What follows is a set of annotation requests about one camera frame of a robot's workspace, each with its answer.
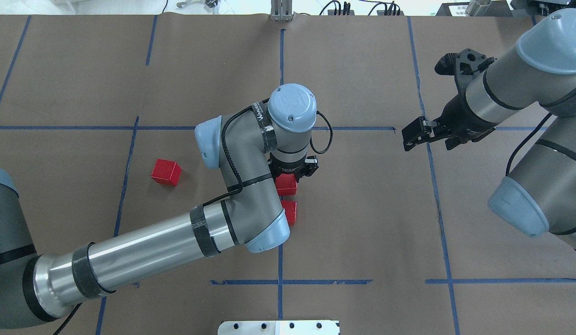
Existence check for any red cube far left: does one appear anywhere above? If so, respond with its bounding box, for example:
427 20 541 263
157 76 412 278
151 159 182 187

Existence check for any silver metal cup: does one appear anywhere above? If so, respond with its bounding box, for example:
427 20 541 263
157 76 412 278
465 0 492 17

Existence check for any white metal base plate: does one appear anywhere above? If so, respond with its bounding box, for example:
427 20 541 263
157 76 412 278
217 320 341 335

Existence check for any black braided cable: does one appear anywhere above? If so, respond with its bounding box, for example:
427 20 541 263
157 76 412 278
505 113 554 177
202 106 334 208

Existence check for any brown paper table cover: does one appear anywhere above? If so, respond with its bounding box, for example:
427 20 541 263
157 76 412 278
0 13 576 335

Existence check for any red cube placed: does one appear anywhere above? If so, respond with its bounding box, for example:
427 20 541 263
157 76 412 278
274 174 297 196
281 200 297 227

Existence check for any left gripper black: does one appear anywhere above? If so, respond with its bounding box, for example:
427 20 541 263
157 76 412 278
267 156 319 182

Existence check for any aluminium frame post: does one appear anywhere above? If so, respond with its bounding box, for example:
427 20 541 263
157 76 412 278
270 0 294 22

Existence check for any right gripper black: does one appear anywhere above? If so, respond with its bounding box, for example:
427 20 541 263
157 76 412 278
401 94 495 151

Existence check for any black braided right cable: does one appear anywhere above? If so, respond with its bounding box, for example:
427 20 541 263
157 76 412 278
505 113 554 177

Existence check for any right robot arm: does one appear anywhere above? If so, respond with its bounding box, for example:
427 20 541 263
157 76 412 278
401 8 576 252

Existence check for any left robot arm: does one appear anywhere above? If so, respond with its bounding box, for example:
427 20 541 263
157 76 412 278
0 83 318 329

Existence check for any black braided left cable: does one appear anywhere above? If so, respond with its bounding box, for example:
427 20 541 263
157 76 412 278
202 106 334 208

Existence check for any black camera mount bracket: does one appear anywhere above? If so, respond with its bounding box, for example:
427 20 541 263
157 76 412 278
434 49 497 94

